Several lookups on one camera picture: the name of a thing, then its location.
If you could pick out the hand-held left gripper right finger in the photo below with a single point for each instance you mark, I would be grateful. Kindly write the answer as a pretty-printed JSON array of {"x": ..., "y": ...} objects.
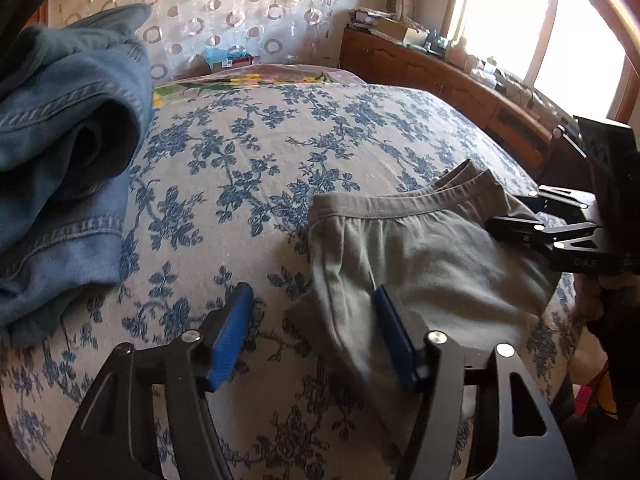
[{"x": 395, "y": 332}]

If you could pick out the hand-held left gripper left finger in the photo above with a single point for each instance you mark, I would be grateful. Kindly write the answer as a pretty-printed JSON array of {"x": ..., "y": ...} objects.
[{"x": 232, "y": 335}]

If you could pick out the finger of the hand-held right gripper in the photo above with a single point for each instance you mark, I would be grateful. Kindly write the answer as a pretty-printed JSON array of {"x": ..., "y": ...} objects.
[
  {"x": 535, "y": 234},
  {"x": 562, "y": 200}
]

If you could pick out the grey-green pants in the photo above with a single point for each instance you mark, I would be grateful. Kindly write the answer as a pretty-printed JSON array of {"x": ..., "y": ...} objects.
[{"x": 425, "y": 285}]

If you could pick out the wooden cabinet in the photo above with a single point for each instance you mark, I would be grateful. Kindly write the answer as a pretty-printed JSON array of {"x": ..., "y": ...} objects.
[{"x": 440, "y": 85}]

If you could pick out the blue floral bedspread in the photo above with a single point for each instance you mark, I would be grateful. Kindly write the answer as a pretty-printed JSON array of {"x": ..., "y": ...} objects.
[{"x": 260, "y": 160}]

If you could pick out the window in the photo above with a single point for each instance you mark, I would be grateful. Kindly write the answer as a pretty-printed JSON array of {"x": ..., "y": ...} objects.
[{"x": 530, "y": 25}]

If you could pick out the row of boxes and bottles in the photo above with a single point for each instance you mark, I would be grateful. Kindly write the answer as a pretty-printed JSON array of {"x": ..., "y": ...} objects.
[{"x": 450, "y": 45}]

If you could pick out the blue denim jeans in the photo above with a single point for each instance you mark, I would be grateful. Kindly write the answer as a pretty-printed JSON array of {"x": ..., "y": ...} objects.
[{"x": 65, "y": 160}]

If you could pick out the colourful floral blanket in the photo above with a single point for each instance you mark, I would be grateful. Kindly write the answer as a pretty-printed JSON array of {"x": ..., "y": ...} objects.
[{"x": 250, "y": 82}]

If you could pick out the blue cardboard box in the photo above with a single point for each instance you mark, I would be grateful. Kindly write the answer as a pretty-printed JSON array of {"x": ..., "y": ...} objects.
[{"x": 227, "y": 60}]

